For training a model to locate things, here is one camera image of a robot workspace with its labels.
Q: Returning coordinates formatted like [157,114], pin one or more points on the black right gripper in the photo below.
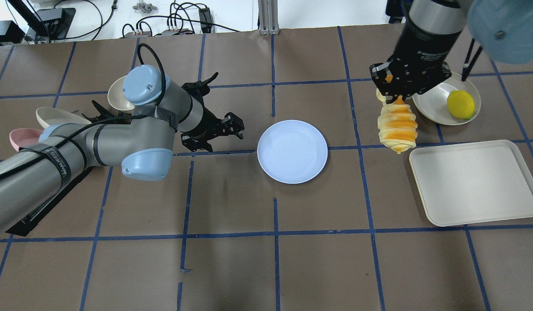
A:
[423,51]

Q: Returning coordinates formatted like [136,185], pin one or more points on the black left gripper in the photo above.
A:
[210,125]

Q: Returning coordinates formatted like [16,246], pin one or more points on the striped bread loaf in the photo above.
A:
[397,125]

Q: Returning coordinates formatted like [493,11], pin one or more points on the blue plate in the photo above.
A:
[292,152]

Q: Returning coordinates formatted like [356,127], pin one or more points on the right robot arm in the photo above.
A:
[502,28]

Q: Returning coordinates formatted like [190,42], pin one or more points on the cream lemon plate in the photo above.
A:
[433,103]

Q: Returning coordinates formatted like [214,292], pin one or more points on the pink plate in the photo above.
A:
[24,137]

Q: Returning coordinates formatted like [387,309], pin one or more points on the black plate rack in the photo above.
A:
[33,216]

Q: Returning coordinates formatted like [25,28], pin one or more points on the yellow lemon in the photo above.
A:
[461,104]

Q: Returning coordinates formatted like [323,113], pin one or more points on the cream bowl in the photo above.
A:
[116,99]

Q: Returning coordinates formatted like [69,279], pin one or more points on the grey usb hub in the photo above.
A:
[165,33]

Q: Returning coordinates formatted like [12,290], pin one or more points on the black power adapter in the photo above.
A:
[206,20]

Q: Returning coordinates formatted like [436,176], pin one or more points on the white rectangular tray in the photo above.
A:
[470,183]

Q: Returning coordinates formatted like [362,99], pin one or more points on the grey metal fitting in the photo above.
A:
[144,7]

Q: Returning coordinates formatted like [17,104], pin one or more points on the black device on stand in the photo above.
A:
[45,25]

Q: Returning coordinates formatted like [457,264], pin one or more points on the aluminium frame post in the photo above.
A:
[268,17]

